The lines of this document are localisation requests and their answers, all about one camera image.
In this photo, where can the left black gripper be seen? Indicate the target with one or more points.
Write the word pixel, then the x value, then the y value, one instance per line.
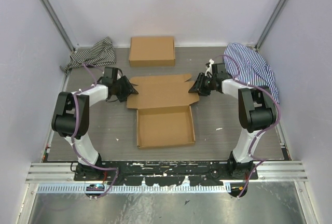
pixel 129 88

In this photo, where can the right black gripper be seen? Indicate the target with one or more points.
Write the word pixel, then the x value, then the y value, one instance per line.
pixel 198 85

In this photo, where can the cardboard box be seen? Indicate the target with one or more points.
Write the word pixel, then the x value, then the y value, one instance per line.
pixel 152 51
pixel 163 110

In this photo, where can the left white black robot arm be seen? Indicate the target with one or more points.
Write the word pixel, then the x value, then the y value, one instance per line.
pixel 71 117

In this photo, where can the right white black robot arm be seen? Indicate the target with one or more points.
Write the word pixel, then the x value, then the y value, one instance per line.
pixel 256 112

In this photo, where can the folded cardboard box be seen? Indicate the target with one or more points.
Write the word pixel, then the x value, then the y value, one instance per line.
pixel 152 51

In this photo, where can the grey striped cloth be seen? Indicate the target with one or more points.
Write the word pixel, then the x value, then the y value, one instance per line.
pixel 100 54

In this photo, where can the blue white striped cloth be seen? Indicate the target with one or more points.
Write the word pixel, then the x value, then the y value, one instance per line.
pixel 249 67

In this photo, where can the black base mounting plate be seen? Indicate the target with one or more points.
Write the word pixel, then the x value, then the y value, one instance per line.
pixel 162 173

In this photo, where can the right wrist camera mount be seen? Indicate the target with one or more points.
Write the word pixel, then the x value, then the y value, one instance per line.
pixel 208 73

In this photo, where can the aluminium front rail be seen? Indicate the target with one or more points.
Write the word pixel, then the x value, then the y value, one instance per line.
pixel 267 171

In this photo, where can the slotted cable duct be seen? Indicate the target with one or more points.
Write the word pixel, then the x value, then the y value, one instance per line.
pixel 100 188

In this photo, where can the right aluminium corner post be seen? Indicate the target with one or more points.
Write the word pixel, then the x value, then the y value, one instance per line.
pixel 270 23

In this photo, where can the aluminium corner post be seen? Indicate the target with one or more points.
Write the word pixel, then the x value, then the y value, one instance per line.
pixel 56 21
pixel 270 23

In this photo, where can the left aluminium corner post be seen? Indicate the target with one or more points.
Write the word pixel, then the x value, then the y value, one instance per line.
pixel 56 21

